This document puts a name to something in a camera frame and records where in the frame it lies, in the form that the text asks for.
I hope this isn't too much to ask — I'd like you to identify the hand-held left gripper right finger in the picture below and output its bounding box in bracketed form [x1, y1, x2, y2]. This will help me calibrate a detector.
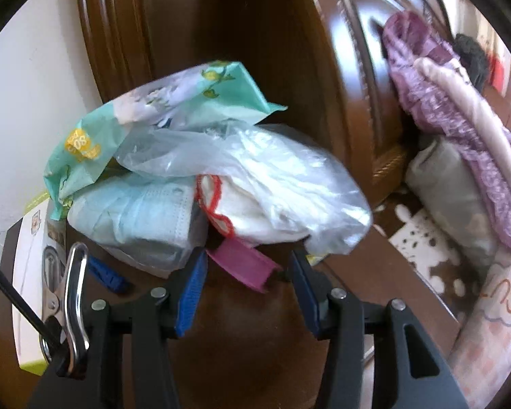
[290, 249, 469, 409]

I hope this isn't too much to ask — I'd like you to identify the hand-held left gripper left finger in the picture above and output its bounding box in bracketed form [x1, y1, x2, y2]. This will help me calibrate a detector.
[28, 247, 209, 409]

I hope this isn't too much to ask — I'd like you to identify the magenta paper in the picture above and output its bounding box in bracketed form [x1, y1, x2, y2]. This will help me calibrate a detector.
[206, 236, 284, 294]

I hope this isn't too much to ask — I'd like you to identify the clear plastic bag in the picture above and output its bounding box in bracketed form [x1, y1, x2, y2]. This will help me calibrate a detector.
[116, 123, 373, 256]

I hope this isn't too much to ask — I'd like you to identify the yellow-green white carton box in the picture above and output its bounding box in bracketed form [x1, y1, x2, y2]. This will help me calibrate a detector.
[12, 192, 75, 376]

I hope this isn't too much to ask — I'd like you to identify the green wet wipe packet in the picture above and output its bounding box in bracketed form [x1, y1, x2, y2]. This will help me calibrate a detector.
[43, 60, 288, 221]

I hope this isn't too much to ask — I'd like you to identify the brown wooden nightstand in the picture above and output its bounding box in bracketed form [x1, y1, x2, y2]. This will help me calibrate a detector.
[0, 204, 465, 409]

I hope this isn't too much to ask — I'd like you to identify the blue plastic clip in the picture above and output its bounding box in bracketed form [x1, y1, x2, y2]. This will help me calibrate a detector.
[87, 256, 130, 294]

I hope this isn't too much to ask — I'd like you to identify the blue face mask pack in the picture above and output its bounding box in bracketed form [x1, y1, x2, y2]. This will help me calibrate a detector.
[67, 175, 205, 273]

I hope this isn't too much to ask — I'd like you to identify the white glove with red trim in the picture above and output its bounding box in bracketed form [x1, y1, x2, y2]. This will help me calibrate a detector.
[195, 174, 311, 248]

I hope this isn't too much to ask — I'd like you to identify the metal spring clip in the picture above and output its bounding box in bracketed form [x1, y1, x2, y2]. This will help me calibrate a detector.
[38, 242, 90, 371]

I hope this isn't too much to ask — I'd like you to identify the brown spotted bed sheet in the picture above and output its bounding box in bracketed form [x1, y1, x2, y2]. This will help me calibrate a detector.
[372, 202, 495, 320]

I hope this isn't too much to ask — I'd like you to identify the grey pillow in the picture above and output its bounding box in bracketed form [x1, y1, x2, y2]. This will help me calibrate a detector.
[404, 138, 501, 260]

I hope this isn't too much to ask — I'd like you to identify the purple floral blanket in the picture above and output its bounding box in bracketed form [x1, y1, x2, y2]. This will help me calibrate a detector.
[381, 11, 511, 256]

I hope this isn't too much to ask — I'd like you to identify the brown wooden headboard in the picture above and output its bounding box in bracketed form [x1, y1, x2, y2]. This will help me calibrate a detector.
[76, 0, 452, 205]

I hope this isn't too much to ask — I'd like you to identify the black cloth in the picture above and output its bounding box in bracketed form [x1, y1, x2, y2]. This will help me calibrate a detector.
[453, 33, 490, 90]

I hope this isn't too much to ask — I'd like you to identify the black braided cable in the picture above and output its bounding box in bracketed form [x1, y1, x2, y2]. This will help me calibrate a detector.
[0, 247, 56, 350]

